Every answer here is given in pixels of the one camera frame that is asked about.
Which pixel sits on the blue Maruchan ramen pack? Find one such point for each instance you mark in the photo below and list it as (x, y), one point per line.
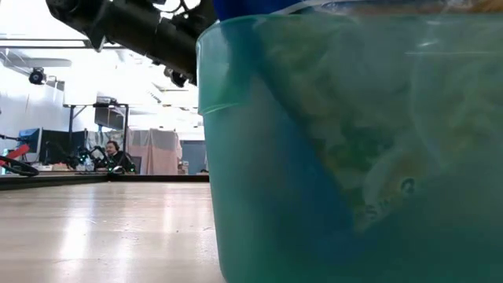
(251, 8)

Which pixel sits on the black background robot arm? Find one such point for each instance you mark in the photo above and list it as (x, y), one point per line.
(84, 157)

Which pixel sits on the pale hanging curtain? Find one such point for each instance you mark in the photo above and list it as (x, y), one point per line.
(155, 151)

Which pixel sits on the black metal table frame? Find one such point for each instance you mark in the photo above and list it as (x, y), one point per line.
(137, 178)

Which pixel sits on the green plastic container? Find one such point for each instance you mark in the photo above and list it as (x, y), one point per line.
(275, 177)

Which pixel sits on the red object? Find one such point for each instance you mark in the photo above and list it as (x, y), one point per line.
(17, 151)

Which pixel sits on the white box panel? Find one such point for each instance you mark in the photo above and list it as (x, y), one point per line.
(80, 92)

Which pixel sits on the ceiling light strip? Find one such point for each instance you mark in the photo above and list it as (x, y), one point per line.
(39, 43)

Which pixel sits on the black metal stand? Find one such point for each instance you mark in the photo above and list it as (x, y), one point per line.
(71, 118)

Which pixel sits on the monitor with blue screen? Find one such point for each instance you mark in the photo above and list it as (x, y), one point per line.
(29, 139)

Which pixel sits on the black ceiling-mounted camera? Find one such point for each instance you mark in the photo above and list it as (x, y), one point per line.
(37, 76)

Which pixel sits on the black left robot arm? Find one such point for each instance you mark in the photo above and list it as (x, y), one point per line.
(137, 27)

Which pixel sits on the dark hanging screen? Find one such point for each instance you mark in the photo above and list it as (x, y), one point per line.
(110, 118)

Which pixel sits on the black monitor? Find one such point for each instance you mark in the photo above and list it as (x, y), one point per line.
(63, 143)

